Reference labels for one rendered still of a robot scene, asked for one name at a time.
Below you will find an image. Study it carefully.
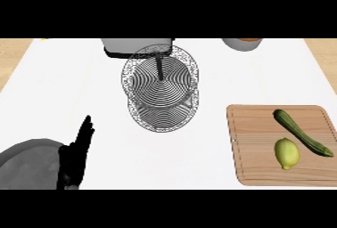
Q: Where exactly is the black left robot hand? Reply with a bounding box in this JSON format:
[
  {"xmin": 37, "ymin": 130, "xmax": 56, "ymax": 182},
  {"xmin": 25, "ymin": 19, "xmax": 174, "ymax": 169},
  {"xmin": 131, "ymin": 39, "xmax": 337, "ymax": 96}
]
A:
[{"xmin": 55, "ymin": 114, "xmax": 96, "ymax": 191}]

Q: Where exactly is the wooden cutting board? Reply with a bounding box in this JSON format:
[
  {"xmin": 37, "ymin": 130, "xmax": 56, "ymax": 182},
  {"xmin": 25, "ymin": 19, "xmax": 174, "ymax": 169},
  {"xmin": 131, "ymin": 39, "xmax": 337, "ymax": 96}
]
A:
[{"xmin": 225, "ymin": 103, "xmax": 337, "ymax": 188}]

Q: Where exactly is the yellow lemon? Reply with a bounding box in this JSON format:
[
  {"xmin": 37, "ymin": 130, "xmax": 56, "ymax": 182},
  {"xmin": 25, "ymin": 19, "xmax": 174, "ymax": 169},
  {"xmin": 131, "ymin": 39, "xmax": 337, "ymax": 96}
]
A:
[{"xmin": 273, "ymin": 137, "xmax": 301, "ymax": 171}]

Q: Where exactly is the grey appliance with black base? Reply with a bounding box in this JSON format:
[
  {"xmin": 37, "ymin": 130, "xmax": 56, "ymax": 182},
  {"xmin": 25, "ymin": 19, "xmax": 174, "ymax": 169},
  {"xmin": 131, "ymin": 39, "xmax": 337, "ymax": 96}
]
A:
[{"xmin": 100, "ymin": 37, "xmax": 176, "ymax": 60}]

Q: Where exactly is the green zucchini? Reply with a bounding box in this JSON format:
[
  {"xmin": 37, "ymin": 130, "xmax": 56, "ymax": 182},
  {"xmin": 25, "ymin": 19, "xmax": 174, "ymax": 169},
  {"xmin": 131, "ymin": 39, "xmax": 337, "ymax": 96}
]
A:
[{"xmin": 270, "ymin": 109, "xmax": 335, "ymax": 159}]

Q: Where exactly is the grey bowl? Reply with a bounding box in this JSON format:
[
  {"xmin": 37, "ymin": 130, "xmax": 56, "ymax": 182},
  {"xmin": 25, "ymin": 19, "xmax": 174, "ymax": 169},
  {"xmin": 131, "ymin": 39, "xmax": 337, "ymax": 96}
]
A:
[{"xmin": 222, "ymin": 37, "xmax": 264, "ymax": 53}]

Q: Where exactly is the tiered wire basket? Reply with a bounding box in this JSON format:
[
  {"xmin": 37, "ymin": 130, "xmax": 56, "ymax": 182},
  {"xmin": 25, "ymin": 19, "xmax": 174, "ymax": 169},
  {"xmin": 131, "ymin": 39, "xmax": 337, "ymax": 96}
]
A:
[{"xmin": 120, "ymin": 44, "xmax": 199, "ymax": 134}]

